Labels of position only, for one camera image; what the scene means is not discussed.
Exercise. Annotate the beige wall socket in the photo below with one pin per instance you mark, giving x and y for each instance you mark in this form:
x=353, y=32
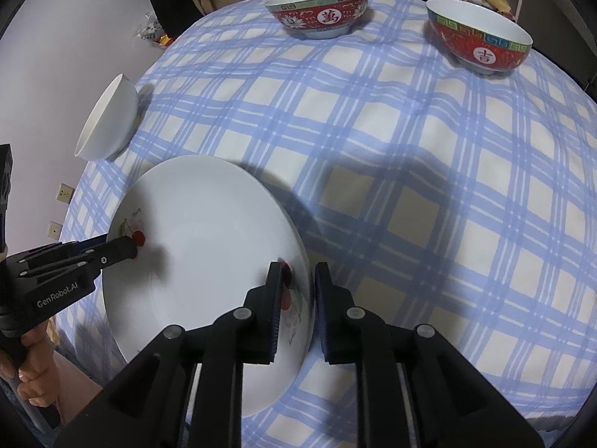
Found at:
x=55, y=229
x=65, y=192

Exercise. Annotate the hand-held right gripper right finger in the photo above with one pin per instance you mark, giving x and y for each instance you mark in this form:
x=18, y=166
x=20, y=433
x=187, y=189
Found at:
x=322, y=317

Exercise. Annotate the clear patterned plastic bag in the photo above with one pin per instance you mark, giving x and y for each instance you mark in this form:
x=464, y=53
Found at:
x=150, y=28

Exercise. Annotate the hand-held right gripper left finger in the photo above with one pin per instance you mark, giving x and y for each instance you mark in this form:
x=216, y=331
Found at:
x=273, y=317

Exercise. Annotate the white cherry print plate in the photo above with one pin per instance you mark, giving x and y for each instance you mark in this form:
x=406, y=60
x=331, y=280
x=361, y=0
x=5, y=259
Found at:
x=210, y=224

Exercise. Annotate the person's leg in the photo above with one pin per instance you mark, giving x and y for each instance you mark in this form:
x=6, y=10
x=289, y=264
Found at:
x=77, y=373

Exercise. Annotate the white bowl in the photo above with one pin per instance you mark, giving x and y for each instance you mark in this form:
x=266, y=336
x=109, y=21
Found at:
x=109, y=121

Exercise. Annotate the blue checked cloth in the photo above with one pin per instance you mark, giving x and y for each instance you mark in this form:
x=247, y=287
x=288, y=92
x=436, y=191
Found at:
x=419, y=196

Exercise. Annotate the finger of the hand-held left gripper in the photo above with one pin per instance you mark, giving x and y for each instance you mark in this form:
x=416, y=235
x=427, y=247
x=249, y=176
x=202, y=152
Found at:
x=65, y=249
x=119, y=252

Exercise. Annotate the yellow packaging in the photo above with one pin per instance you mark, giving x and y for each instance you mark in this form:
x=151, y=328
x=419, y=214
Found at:
x=165, y=39

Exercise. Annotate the red patterned bowl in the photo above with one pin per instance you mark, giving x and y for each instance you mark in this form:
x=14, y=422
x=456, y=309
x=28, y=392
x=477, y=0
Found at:
x=480, y=53
x=322, y=18

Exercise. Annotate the person's left hand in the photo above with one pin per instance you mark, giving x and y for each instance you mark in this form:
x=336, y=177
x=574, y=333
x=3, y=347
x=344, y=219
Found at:
x=42, y=373

